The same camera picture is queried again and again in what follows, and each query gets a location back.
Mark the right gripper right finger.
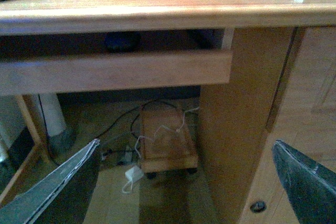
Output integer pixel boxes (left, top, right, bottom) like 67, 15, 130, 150
272, 140, 335, 223

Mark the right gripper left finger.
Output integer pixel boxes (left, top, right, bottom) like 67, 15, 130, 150
1, 139, 101, 223

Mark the wooden keyboard tray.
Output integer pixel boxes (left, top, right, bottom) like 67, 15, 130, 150
1, 49, 233, 95

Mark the black computer mouse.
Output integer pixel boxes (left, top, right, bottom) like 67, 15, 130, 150
104, 31, 141, 52

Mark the black round cabinet knob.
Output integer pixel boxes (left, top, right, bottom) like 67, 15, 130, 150
250, 200, 267, 214

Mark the white pipe with grey base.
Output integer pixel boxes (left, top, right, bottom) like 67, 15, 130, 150
38, 93, 75, 156

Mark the white power adapter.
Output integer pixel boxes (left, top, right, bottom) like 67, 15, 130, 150
125, 165, 144, 183

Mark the wooden desk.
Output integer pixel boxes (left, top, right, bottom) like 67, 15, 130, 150
1, 0, 335, 223

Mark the wooden rolling cart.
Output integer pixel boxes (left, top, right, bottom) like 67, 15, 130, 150
139, 104, 198, 179

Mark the black floor cable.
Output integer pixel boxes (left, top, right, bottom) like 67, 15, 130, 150
99, 98, 184, 156

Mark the white thin cable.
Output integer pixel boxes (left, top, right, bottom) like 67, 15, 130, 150
134, 107, 200, 156

